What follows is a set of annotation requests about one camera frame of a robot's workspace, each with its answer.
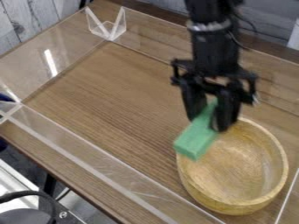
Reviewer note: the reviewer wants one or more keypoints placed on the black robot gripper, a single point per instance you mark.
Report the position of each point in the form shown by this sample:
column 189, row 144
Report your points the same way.
column 213, row 72

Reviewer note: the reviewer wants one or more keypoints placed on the green rectangular block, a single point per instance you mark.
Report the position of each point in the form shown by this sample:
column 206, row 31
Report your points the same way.
column 198, row 136

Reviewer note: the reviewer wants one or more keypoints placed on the light wooden bowl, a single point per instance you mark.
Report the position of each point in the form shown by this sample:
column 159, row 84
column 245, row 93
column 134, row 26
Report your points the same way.
column 239, row 175

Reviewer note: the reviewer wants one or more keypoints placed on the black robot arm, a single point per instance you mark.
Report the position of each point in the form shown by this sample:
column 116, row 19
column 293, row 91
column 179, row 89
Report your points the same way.
column 206, row 11

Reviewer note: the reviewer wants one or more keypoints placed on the black table leg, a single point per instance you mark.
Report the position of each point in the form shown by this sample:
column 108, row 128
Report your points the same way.
column 50, row 184

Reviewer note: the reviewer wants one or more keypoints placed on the clear acrylic enclosure wall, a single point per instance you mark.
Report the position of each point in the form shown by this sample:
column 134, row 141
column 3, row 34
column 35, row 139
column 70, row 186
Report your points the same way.
column 94, row 113

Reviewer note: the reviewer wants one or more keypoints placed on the clear acrylic corner bracket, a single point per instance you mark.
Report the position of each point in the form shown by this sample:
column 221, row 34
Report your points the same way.
column 107, row 30

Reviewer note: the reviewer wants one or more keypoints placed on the black metal clamp bracket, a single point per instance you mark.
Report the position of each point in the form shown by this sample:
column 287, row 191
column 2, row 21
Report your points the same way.
column 64, row 215

